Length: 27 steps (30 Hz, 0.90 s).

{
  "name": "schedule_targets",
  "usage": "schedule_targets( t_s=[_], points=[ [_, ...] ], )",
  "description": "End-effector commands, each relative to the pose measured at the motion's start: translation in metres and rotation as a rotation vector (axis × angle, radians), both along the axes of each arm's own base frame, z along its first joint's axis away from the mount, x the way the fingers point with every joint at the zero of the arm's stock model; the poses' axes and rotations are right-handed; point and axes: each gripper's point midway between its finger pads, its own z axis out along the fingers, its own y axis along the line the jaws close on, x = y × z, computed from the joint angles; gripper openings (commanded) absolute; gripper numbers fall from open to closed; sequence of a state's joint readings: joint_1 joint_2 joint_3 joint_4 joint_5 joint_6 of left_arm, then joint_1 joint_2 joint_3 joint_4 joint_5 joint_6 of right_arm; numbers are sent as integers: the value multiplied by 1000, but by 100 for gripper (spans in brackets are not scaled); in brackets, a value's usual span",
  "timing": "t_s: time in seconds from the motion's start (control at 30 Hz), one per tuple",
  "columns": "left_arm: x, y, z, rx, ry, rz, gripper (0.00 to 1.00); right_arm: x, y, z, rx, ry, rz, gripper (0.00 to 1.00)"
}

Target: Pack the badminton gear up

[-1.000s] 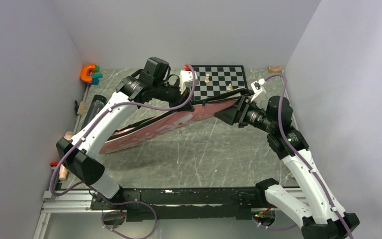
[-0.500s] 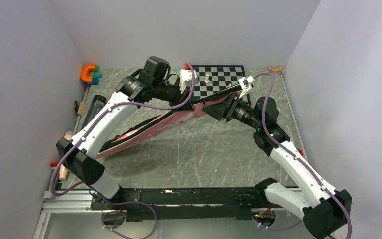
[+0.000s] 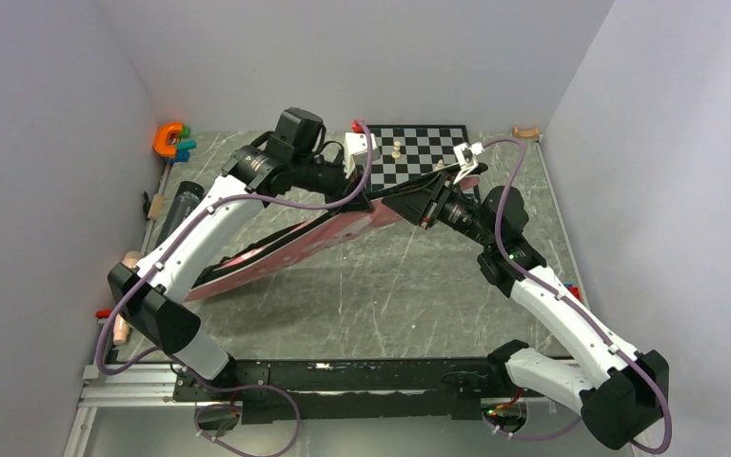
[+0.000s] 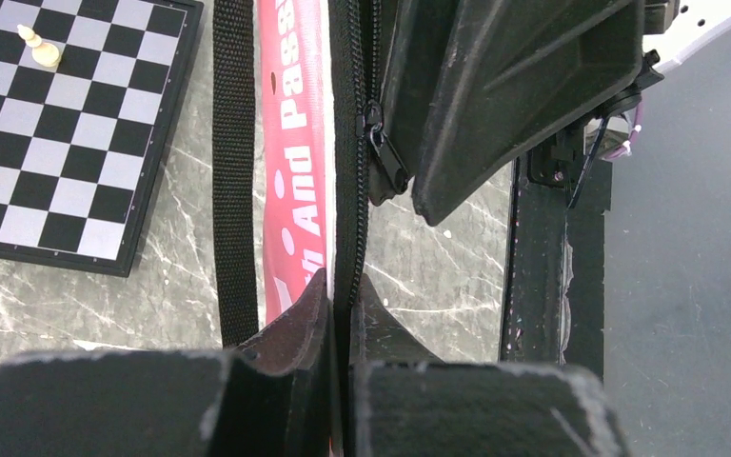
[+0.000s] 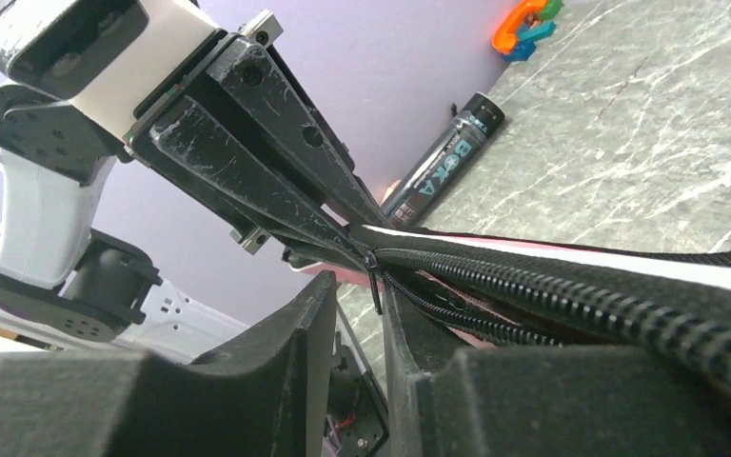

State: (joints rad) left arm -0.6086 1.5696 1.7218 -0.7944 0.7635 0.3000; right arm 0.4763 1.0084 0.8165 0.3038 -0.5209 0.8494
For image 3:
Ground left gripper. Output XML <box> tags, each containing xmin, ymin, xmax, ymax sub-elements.
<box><xmin>293</xmin><ymin>153</ymin><xmax>375</xmax><ymax>216</ymax></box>

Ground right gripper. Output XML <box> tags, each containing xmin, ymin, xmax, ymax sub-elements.
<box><xmin>383</xmin><ymin>170</ymin><xmax>497</xmax><ymax>248</ymax></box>

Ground pink racket bag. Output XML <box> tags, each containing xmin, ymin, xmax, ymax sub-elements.
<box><xmin>185</xmin><ymin>165</ymin><xmax>459</xmax><ymax>303</ymax></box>

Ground black shuttlecock tube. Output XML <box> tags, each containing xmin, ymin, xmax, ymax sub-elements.
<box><xmin>154</xmin><ymin>181</ymin><xmax>206</xmax><ymax>248</ymax></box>

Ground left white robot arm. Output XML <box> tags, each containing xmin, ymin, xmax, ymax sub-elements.
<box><xmin>108</xmin><ymin>108</ymin><xmax>375</xmax><ymax>400</ymax></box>

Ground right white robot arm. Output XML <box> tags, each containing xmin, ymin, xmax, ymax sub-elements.
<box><xmin>383</xmin><ymin>172</ymin><xmax>672</xmax><ymax>454</ymax></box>

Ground black white chessboard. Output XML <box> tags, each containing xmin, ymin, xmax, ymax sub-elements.
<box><xmin>369</xmin><ymin>124</ymin><xmax>468</xmax><ymax>192</ymax></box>

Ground small wooden object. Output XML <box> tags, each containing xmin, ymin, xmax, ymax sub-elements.
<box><xmin>512</xmin><ymin>126</ymin><xmax>542</xmax><ymax>141</ymax></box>

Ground teal blue toy blocks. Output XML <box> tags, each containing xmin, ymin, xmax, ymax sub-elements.
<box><xmin>171</xmin><ymin>139</ymin><xmax>197</xmax><ymax>163</ymax></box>

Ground colourful toy blocks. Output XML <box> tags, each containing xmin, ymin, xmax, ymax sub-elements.
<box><xmin>565</xmin><ymin>285</ymin><xmax>583</xmax><ymax>301</ymax></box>

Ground orange C-shaped toy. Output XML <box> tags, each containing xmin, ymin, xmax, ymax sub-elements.
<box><xmin>152</xmin><ymin>121</ymin><xmax>191</xmax><ymax>159</ymax></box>

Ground wooden rolling pin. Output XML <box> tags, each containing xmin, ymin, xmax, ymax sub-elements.
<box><xmin>112</xmin><ymin>250</ymin><xmax>146</xmax><ymax>347</ymax></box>

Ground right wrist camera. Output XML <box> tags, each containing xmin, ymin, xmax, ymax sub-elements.
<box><xmin>453</xmin><ymin>142</ymin><xmax>484</xmax><ymax>184</ymax></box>

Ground black front rail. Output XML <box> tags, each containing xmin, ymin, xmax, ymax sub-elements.
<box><xmin>172</xmin><ymin>357</ymin><xmax>517</xmax><ymax>425</ymax></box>

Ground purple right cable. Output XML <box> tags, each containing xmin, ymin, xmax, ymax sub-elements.
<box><xmin>482</xmin><ymin>136</ymin><xmax>674</xmax><ymax>455</ymax></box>

